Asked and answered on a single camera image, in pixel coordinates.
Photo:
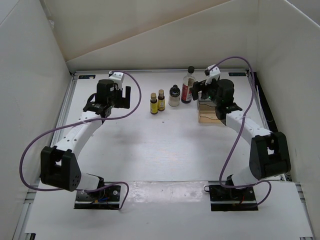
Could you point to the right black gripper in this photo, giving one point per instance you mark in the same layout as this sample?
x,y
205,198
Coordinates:
x,y
203,87

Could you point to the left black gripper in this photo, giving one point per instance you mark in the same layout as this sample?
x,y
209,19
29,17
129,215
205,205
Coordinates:
x,y
122,102

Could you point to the tall red label sauce bottle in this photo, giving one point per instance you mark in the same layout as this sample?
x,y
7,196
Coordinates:
x,y
188,81

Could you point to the white powder jar black lid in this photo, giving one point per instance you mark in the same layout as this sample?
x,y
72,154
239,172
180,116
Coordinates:
x,y
174,96

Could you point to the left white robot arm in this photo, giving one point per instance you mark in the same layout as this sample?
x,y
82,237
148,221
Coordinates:
x,y
58,164

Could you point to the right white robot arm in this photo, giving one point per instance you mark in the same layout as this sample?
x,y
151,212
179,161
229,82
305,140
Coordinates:
x,y
269,153

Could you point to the tiered plastic condiment rack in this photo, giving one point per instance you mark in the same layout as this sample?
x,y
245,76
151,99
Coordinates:
x,y
207,112

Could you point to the left small yellow label bottle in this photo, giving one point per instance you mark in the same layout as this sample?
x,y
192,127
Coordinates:
x,y
153,103

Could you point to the small yellow label bottle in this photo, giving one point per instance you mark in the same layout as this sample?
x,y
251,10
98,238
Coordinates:
x,y
161,100
153,103

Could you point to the right small yellow label bottle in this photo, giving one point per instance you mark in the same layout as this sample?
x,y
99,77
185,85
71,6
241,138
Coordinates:
x,y
161,100

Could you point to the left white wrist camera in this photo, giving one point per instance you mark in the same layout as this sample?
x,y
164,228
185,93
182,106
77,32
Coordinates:
x,y
116,76

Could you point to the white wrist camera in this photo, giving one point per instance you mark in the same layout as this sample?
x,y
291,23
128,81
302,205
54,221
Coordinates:
x,y
212,72
116,76

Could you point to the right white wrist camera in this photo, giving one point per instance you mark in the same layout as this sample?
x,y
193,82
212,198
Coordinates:
x,y
212,72

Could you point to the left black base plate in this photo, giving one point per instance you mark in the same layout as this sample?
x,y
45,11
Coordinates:
x,y
109,199

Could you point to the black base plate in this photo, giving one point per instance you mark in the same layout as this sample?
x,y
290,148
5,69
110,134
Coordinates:
x,y
231,199
109,199

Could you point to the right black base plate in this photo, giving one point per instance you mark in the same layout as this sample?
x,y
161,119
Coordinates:
x,y
231,199

